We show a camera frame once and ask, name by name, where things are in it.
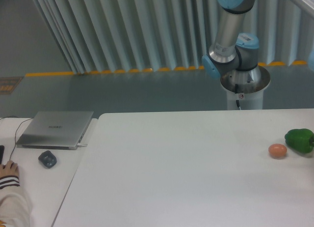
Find person's hand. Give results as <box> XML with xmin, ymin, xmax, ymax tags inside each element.
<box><xmin>0</xmin><ymin>160</ymin><xmax>20</xmax><ymax>178</ymax></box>

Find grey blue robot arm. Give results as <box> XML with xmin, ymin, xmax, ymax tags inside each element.
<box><xmin>202</xmin><ymin>0</ymin><xmax>314</xmax><ymax>78</ymax></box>

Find cream sleeved forearm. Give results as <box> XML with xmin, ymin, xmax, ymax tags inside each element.
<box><xmin>0</xmin><ymin>175</ymin><xmax>30</xmax><ymax>227</ymax></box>

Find green bell pepper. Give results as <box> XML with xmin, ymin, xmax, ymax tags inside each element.
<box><xmin>285</xmin><ymin>128</ymin><xmax>314</xmax><ymax>154</ymax></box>

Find black phone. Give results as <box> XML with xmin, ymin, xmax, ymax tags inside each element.
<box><xmin>0</xmin><ymin>145</ymin><xmax>5</xmax><ymax>164</ymax></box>

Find silver closed laptop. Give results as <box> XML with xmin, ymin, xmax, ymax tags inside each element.
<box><xmin>16</xmin><ymin>111</ymin><xmax>93</xmax><ymax>150</ymax></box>

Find white usb plug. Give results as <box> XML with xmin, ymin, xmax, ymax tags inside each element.
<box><xmin>77</xmin><ymin>143</ymin><xmax>88</xmax><ymax>147</ymax></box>

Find white folding partition screen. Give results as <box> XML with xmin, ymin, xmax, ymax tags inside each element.
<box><xmin>33</xmin><ymin>0</ymin><xmax>314</xmax><ymax>74</ymax></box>

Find brown egg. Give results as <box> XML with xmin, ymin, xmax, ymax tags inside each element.
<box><xmin>268</xmin><ymin>143</ymin><xmax>287</xmax><ymax>159</ymax></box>

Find thin black cable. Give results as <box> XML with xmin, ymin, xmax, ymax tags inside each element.
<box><xmin>0</xmin><ymin>116</ymin><xmax>34</xmax><ymax>162</ymax></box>

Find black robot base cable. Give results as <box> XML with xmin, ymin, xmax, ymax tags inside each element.
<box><xmin>234</xmin><ymin>83</ymin><xmax>242</xmax><ymax>111</ymax></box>

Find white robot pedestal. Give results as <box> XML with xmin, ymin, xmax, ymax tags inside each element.
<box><xmin>220</xmin><ymin>66</ymin><xmax>270</xmax><ymax>110</ymax></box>

